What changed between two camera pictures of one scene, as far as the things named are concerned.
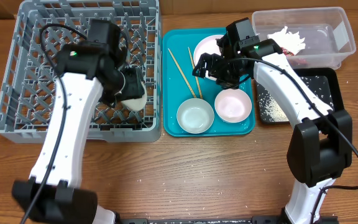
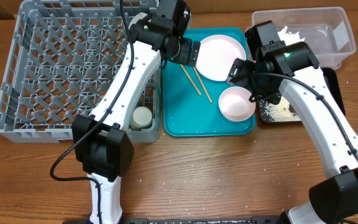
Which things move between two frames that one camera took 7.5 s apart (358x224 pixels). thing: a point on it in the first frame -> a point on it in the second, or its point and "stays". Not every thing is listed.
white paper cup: [137, 103] -> [142, 118]
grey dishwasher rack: [27, 79] stays
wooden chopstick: [196, 77] -> [202, 84]
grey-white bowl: [195, 116] -> [136, 17]
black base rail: [257, 219] stays
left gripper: [133, 88] -> [188, 54]
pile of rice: [272, 109] stays
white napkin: [291, 42] stays
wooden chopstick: [191, 89] -> [193, 83]
